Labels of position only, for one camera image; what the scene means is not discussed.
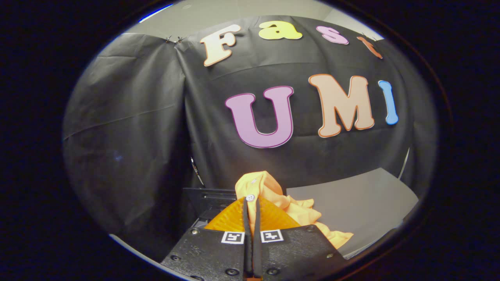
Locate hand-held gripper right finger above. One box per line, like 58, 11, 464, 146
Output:
253, 197, 348, 281

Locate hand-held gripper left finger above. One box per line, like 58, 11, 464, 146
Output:
160, 197, 252, 281

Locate yellow shirt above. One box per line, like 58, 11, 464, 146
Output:
235, 171, 354, 249

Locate white cabinet with dark top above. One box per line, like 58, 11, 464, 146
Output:
286, 168, 419, 258

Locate black backdrop cloth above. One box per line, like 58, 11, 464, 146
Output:
62, 16, 438, 262

